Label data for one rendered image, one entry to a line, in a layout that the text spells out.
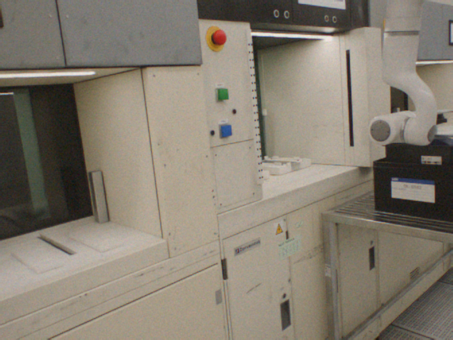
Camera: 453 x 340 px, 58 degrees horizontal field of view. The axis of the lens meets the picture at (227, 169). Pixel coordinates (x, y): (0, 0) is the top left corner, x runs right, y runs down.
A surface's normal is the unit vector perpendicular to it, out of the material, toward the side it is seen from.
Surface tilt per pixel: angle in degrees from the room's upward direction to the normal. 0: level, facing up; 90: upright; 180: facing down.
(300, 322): 90
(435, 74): 90
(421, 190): 90
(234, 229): 90
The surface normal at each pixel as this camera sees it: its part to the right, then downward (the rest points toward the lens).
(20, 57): 0.68, 0.06
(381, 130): -0.75, 0.18
